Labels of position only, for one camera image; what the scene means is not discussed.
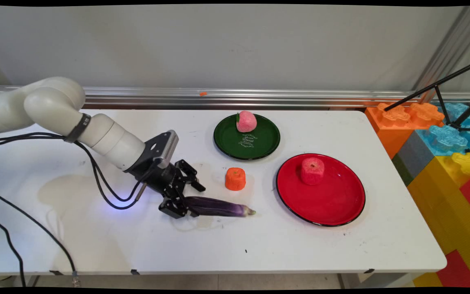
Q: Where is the grey giant building block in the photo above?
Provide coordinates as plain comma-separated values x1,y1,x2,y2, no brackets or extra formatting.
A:
396,131,435,180

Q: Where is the red toy apple piece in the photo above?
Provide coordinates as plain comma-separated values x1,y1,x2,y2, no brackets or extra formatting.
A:
300,157,326,186

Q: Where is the blue giant building block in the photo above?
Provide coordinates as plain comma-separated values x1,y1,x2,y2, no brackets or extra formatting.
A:
417,102,470,156

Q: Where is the orange giant building block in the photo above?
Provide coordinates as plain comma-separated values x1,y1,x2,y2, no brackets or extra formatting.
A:
365,102,446,160

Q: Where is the pink toy peach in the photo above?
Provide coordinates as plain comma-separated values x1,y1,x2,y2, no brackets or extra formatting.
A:
236,111,257,133

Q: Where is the yellow giant building block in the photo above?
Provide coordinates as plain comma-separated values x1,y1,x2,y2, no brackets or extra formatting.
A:
406,152,470,286

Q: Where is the black cable with metal connector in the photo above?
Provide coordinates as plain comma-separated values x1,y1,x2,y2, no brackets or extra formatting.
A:
0,133,146,287

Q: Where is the black camera cable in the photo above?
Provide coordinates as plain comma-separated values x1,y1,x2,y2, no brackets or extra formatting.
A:
0,133,168,287

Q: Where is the red round plate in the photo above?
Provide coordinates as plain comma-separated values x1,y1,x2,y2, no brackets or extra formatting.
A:
276,153,366,227

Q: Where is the orange toy carrot piece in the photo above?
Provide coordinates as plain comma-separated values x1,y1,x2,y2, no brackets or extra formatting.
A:
225,167,247,192

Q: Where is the dark green giant building block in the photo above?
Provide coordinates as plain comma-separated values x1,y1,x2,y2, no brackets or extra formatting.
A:
391,153,413,186

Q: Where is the dark green round plate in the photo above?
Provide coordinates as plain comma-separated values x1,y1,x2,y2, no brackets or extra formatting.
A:
213,113,281,160

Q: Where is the purple toy eggplant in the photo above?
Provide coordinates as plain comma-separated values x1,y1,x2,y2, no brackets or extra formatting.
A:
184,196,256,218

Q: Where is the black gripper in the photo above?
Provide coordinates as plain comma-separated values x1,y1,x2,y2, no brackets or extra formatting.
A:
130,158,206,219

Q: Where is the aluminium rail along wall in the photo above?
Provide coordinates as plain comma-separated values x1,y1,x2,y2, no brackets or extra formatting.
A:
0,85,470,110

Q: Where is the grey table leg frame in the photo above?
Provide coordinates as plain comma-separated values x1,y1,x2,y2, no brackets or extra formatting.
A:
339,273,407,288

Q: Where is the black tripod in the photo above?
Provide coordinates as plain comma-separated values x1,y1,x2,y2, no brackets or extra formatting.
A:
384,57,470,132

